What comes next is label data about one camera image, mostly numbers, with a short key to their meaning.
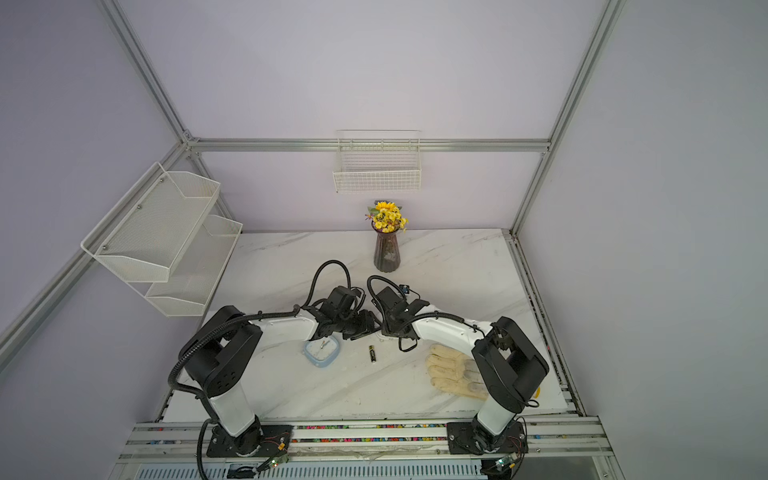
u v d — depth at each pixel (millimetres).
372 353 881
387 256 1014
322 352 861
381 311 693
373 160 956
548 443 733
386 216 907
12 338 497
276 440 732
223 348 501
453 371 840
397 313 678
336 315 741
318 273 800
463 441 732
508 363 453
